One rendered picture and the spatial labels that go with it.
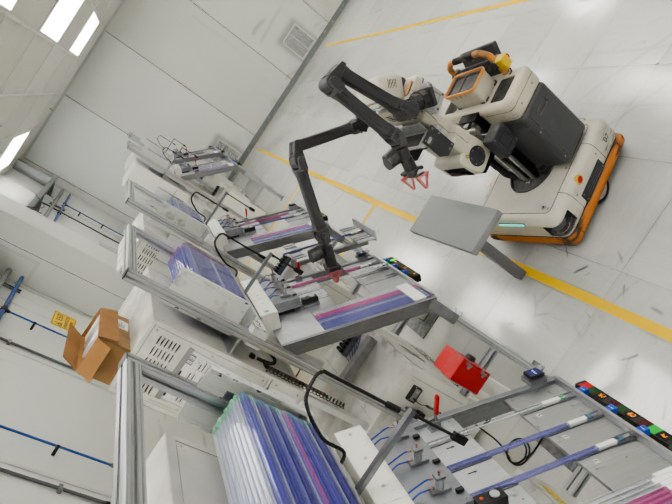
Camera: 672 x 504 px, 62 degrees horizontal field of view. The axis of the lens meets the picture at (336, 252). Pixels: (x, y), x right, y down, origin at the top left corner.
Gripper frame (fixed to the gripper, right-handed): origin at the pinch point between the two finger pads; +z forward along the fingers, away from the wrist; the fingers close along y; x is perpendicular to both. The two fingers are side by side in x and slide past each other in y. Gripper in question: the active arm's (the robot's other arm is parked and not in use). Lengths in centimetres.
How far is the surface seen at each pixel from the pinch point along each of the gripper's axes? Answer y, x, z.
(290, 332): 37, -35, -2
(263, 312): 26, -42, -10
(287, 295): 12.0, -27.7, -7.5
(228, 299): 38, -55, -27
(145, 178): -451, -79, -15
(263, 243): -96, -16, -1
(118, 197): -761, -140, 44
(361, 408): 35, -14, 51
